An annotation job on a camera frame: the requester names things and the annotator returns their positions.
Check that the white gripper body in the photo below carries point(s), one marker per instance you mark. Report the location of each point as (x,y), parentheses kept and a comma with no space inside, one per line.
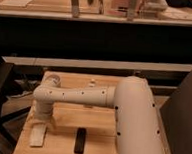
(44,112)

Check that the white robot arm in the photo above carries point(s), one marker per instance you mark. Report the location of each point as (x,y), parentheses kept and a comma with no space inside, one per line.
(137,125)

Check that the white paper cup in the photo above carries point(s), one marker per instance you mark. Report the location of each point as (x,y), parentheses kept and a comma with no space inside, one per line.
(54,79)

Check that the black rectangular block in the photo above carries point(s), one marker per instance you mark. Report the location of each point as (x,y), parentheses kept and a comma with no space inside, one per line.
(80,141)

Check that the small white bottle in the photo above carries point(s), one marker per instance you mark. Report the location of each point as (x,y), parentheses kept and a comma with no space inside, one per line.
(92,83)

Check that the dark panel at right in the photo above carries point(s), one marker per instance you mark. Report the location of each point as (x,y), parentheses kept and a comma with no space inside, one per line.
(177,118)

